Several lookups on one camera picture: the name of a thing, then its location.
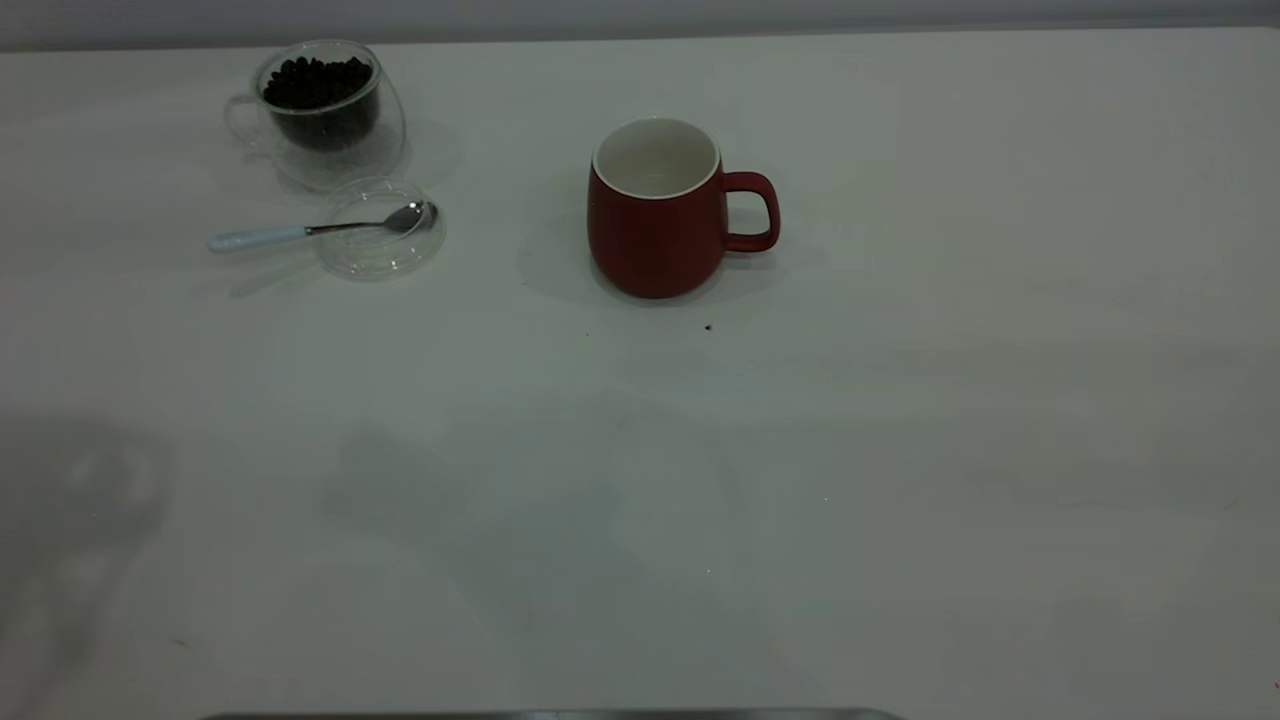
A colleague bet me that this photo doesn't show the clear glass handled cup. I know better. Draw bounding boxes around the clear glass handled cup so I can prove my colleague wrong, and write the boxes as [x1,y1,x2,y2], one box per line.
[224,39,408,193]

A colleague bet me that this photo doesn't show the dark coffee beans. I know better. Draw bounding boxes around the dark coffee beans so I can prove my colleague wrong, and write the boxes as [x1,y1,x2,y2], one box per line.
[262,56,382,153]

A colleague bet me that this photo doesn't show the red ceramic mug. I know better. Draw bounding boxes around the red ceramic mug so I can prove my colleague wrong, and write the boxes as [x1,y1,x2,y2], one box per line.
[586,117,781,300]

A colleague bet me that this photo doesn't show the clear glass lid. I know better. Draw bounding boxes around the clear glass lid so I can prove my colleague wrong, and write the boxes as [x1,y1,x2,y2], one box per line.
[316,177,448,282]

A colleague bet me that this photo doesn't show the white-handled metal spoon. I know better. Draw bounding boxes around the white-handled metal spoon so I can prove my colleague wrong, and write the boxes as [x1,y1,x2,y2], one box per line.
[207,201,439,255]

